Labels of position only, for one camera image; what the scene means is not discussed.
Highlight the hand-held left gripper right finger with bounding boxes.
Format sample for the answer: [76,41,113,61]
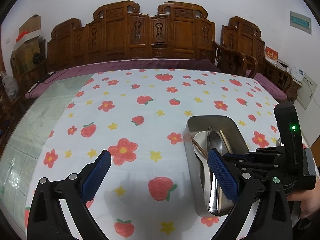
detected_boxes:
[207,148,293,240]

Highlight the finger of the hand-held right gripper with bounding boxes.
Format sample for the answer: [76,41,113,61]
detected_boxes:
[246,147,285,160]
[222,154,275,180]

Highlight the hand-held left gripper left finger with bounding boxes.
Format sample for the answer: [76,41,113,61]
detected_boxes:
[27,150,112,240]

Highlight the stainless steel tray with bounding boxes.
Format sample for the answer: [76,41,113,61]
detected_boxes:
[184,115,250,217]

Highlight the large metal spoon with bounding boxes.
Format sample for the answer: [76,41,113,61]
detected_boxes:
[208,131,223,212]

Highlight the dark wooden chopstick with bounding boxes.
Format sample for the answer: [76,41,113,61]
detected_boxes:
[191,140,208,159]

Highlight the large white spoon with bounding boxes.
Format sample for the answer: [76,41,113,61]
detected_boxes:
[192,131,213,205]

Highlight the metal fork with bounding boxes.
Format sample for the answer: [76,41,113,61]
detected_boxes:
[207,127,219,142]

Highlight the person's right hand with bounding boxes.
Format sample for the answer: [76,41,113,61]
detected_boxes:
[287,180,320,219]

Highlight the white electrical panel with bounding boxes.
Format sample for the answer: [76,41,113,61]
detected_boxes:
[299,74,318,110]

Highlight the wooden side table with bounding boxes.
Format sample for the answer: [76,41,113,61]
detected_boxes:
[265,59,302,99]

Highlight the purple armchair cushion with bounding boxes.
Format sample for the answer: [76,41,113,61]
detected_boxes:
[246,70,287,100]

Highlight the white boxes and papers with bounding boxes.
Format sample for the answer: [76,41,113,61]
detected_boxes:
[277,59,304,82]

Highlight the strawberry flower printed tablecloth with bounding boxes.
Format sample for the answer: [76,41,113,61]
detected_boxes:
[24,69,308,240]

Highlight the red box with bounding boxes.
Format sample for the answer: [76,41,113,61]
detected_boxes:
[265,46,279,60]

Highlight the carved wooden armchair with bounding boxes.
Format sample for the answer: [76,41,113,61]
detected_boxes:
[214,16,293,93]

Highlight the purple bench cushion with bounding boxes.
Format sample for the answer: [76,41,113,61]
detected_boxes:
[25,59,221,99]

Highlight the clear plastic bag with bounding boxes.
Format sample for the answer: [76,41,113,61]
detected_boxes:
[2,76,18,98]

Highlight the carved wooden bench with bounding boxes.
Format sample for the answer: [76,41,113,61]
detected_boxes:
[46,0,217,68]

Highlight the stacked cardboard boxes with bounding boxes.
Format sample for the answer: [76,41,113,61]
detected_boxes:
[10,14,47,82]

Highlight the black cable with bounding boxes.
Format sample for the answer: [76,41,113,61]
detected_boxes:
[32,70,67,86]

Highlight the grey wall plaque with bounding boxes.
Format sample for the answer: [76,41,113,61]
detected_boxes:
[290,11,312,35]

